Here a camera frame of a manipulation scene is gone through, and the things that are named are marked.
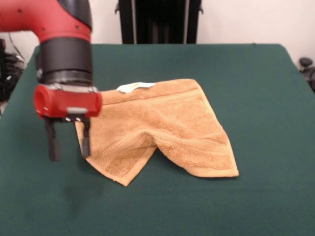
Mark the tan terry towel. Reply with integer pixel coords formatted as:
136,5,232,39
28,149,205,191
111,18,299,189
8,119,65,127
75,78,240,187

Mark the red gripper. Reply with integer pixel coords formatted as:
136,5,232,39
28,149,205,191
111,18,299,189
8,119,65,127
33,85,103,162

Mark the dark green table cloth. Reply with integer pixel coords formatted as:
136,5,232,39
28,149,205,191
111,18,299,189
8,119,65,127
0,43,315,236

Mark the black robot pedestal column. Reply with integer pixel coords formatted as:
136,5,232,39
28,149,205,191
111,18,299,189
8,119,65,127
114,0,205,45

